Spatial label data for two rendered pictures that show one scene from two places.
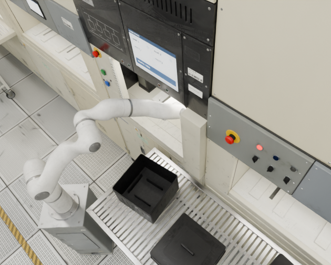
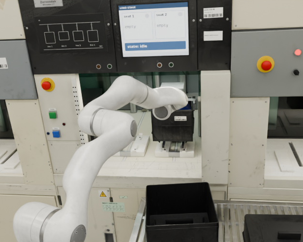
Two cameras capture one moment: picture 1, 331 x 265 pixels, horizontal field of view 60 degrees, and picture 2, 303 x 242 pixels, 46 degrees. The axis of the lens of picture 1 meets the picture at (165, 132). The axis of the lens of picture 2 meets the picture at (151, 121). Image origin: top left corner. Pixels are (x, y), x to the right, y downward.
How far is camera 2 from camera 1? 1.19 m
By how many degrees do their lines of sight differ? 44
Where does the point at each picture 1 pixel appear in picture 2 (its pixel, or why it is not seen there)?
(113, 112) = (136, 86)
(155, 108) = (162, 91)
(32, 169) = (41, 207)
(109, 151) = not seen: outside the picture
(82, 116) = (94, 107)
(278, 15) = not seen: outside the picture
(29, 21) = not seen: outside the picture
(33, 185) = (64, 217)
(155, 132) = (137, 174)
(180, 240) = (271, 235)
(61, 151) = (87, 152)
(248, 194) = (282, 172)
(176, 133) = (161, 165)
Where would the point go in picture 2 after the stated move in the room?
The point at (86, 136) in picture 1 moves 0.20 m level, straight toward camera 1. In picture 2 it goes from (120, 114) to (177, 120)
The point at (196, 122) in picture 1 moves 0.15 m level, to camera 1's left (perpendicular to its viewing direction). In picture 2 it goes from (222, 73) to (198, 81)
